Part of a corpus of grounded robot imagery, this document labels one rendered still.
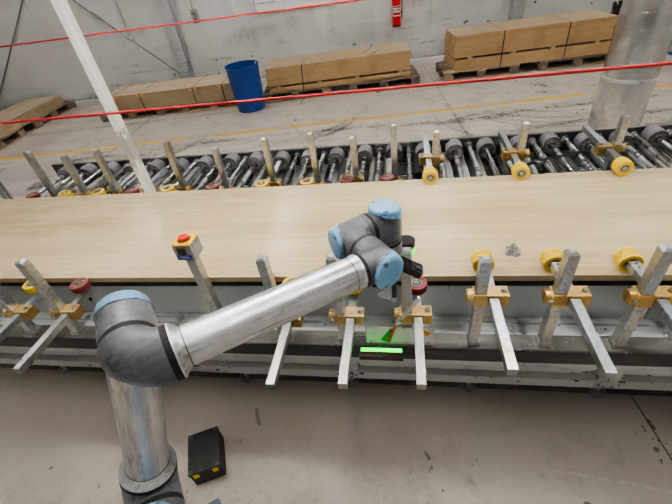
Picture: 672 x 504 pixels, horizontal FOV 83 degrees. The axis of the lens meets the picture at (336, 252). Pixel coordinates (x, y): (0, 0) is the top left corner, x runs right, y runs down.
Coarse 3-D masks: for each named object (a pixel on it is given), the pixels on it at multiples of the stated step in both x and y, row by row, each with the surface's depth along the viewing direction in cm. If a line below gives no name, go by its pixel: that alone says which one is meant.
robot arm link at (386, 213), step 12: (372, 204) 105; (384, 204) 105; (396, 204) 105; (372, 216) 103; (384, 216) 102; (396, 216) 103; (384, 228) 103; (396, 228) 105; (384, 240) 107; (396, 240) 108
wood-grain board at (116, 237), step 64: (192, 192) 231; (256, 192) 221; (320, 192) 212; (384, 192) 204; (448, 192) 196; (512, 192) 189; (576, 192) 182; (640, 192) 176; (0, 256) 200; (64, 256) 192; (128, 256) 186; (256, 256) 173; (320, 256) 167; (448, 256) 157; (512, 256) 152
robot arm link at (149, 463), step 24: (96, 312) 80; (120, 312) 77; (144, 312) 80; (96, 336) 76; (120, 384) 84; (120, 408) 88; (144, 408) 90; (120, 432) 93; (144, 432) 93; (144, 456) 97; (168, 456) 107; (120, 480) 103; (144, 480) 102; (168, 480) 106
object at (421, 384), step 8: (416, 296) 147; (416, 320) 138; (416, 328) 135; (416, 336) 132; (416, 344) 130; (416, 352) 127; (424, 352) 127; (416, 360) 125; (424, 360) 125; (416, 368) 123; (424, 368) 122; (416, 376) 120; (424, 376) 120; (416, 384) 121; (424, 384) 118
